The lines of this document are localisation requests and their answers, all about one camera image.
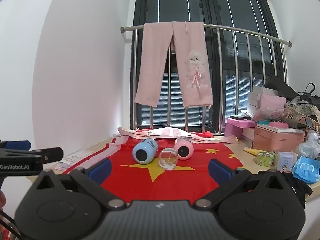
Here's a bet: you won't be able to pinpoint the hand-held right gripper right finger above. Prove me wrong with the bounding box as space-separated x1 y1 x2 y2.
194 158 296 210

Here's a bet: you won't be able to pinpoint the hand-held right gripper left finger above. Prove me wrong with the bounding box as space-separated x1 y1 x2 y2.
29 157 127 211

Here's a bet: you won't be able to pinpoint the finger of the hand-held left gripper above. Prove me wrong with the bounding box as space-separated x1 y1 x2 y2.
0 147 64 165
0 140 32 151

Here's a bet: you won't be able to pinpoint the pink cup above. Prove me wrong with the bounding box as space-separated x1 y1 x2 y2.
174 136 194 160

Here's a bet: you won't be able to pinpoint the blue cup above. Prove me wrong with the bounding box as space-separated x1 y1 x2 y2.
132 138 159 165

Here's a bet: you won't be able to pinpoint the clear glass cup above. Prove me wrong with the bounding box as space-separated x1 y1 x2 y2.
158 148 179 171

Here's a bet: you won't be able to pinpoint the printed paper sheet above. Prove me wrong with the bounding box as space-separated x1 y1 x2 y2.
54 150 94 172

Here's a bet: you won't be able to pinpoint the yellow cone wrapper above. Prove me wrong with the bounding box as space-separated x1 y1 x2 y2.
244 147 267 156

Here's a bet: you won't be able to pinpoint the red flag with yellow stars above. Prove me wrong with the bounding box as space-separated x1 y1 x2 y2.
62 136 247 203

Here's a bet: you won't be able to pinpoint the green tape roll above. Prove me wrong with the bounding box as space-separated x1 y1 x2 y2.
256 150 275 167

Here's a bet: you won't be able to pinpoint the flat black case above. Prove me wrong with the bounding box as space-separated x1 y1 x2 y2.
229 114 251 121

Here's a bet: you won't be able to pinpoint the large pink box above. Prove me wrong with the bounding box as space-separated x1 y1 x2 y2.
252 126 305 153

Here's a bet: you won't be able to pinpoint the small white box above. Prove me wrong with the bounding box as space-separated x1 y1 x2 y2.
274 151 298 172

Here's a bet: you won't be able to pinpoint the white and pink cloth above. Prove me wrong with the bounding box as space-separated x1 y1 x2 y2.
117 127 240 145

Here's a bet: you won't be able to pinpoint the flat white box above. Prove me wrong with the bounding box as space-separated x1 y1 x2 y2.
256 123 304 133

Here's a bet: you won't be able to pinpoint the stack of white boxes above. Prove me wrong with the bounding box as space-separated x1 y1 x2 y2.
247 85 275 115

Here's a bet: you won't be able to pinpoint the black cloth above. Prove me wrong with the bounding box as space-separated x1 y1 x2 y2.
282 171 313 209

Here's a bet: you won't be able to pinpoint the pink plastic bag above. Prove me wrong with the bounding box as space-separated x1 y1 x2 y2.
251 94 287 122

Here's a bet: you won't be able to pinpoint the blue packet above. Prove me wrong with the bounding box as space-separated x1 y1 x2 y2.
292 156 320 183

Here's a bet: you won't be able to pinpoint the dark cone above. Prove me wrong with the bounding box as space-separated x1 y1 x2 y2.
282 119 310 130

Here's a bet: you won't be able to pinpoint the white plastic bag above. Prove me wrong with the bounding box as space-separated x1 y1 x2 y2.
296 130 320 159

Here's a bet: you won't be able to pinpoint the floral tote bag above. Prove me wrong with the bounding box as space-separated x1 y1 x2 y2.
285 102 320 131

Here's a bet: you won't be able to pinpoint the black paper bag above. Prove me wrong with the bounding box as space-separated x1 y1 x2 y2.
264 74 300 99

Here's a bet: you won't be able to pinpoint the black handbag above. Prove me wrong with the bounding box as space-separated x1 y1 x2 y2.
297 82 318 103

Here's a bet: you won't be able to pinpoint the pink pants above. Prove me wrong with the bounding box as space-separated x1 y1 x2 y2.
134 21 214 108

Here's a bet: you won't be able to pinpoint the metal window railing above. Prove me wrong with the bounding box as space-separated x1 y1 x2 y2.
121 24 292 135

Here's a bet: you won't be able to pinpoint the black framed window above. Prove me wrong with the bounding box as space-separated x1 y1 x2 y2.
130 0 288 133

